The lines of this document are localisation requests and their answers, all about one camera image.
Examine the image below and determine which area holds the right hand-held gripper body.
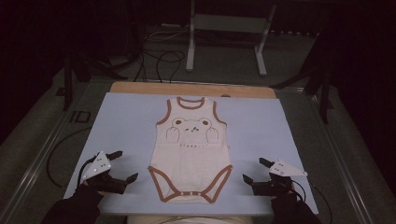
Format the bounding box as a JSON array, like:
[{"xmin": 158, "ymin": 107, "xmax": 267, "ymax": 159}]
[{"xmin": 250, "ymin": 159, "xmax": 308, "ymax": 197}]

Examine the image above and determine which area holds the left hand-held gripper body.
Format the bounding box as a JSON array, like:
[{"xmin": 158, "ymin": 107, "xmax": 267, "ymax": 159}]
[{"xmin": 78, "ymin": 150, "xmax": 129, "ymax": 196}]

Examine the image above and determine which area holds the white baby bodysuit brown trim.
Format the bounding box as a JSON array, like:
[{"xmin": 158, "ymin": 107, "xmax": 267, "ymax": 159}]
[{"xmin": 148, "ymin": 96, "xmax": 233, "ymax": 204}]

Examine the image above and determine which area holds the person's right hand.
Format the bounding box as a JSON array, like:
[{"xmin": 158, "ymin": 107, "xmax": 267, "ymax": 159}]
[{"xmin": 270, "ymin": 188, "xmax": 297, "ymax": 202}]

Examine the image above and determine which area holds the person's left hand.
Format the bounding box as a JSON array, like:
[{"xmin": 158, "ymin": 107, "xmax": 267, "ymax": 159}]
[{"xmin": 80, "ymin": 183, "xmax": 106, "ymax": 198}]

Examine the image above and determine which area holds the light blue mat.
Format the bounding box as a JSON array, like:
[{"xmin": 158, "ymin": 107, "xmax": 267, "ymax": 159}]
[{"xmin": 63, "ymin": 91, "xmax": 319, "ymax": 217}]

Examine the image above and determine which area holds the black stand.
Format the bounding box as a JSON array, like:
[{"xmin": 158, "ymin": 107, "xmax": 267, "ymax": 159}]
[
  {"xmin": 270, "ymin": 29, "xmax": 336, "ymax": 125},
  {"xmin": 55, "ymin": 50, "xmax": 129, "ymax": 112}
]

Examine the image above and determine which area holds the grey metal stand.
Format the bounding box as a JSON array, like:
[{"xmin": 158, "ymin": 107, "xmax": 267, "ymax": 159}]
[{"xmin": 185, "ymin": 0, "xmax": 277, "ymax": 77}]

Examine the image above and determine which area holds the right hand-held gripper black cable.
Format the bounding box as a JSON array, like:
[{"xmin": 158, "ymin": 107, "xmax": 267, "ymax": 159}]
[{"xmin": 291, "ymin": 179, "xmax": 308, "ymax": 203}]

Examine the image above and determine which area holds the hand-held gripper black cable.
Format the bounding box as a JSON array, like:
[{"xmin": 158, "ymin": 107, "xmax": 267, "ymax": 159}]
[
  {"xmin": 291, "ymin": 179, "xmax": 308, "ymax": 203},
  {"xmin": 76, "ymin": 156, "xmax": 98, "ymax": 188}
]

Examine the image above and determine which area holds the left hand-held gripper black cable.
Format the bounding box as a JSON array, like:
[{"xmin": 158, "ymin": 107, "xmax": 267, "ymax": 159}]
[{"xmin": 76, "ymin": 156, "xmax": 98, "ymax": 188}]

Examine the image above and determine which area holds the long black floor cable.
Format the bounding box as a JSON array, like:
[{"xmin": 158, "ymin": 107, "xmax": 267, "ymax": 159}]
[
  {"xmin": 46, "ymin": 126, "xmax": 92, "ymax": 189},
  {"xmin": 312, "ymin": 184, "xmax": 333, "ymax": 224}
]

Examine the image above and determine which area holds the metal floor rail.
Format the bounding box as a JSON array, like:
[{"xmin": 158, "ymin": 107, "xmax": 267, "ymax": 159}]
[
  {"xmin": 0, "ymin": 79, "xmax": 94, "ymax": 224},
  {"xmin": 306, "ymin": 90, "xmax": 376, "ymax": 224}
]

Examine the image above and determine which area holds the black looped floor cable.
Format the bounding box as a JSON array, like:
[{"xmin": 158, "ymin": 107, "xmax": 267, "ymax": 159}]
[{"xmin": 133, "ymin": 49, "xmax": 187, "ymax": 84}]

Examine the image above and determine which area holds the white floor cable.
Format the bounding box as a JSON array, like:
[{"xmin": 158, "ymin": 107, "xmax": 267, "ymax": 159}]
[{"xmin": 144, "ymin": 27, "xmax": 191, "ymax": 43}]

